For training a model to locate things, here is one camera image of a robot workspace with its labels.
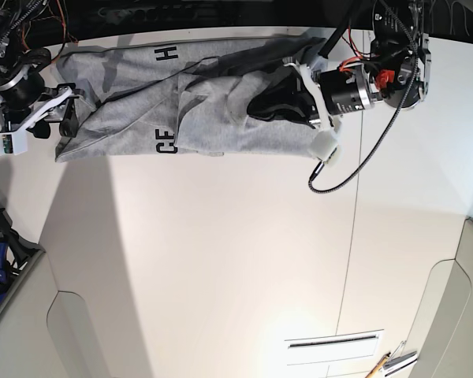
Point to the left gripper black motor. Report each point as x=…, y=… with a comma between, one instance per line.
x=301, y=95

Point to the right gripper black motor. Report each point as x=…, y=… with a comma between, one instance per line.
x=23, y=90

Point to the grey T-shirt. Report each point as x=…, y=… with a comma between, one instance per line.
x=181, y=98

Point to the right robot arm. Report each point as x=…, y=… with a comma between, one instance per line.
x=16, y=17

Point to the silver binder clip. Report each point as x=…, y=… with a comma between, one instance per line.
x=397, y=363

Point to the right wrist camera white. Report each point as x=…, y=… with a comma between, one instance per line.
x=13, y=142

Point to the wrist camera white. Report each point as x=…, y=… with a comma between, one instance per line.
x=325, y=147
x=13, y=142

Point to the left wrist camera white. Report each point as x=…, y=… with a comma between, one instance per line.
x=325, y=147

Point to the white cable grommet plate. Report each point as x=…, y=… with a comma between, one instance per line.
x=332, y=349

